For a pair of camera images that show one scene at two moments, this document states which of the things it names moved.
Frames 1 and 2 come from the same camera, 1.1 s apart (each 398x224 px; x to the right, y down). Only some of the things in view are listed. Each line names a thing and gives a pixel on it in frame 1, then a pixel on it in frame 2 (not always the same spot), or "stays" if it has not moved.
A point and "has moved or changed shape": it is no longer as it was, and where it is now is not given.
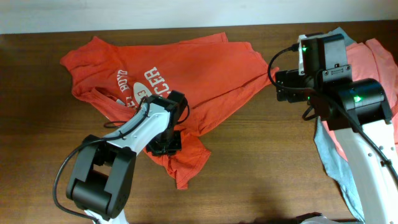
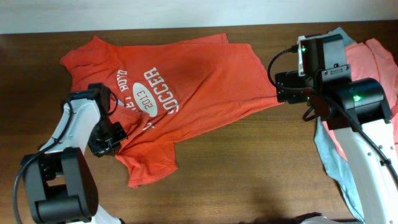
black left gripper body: x=168 y=141 → x=107 y=137
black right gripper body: x=291 y=79 stays
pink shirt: x=370 y=60 stays
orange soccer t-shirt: x=212 y=73 has moved or changed shape
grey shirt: x=336 y=167 stays
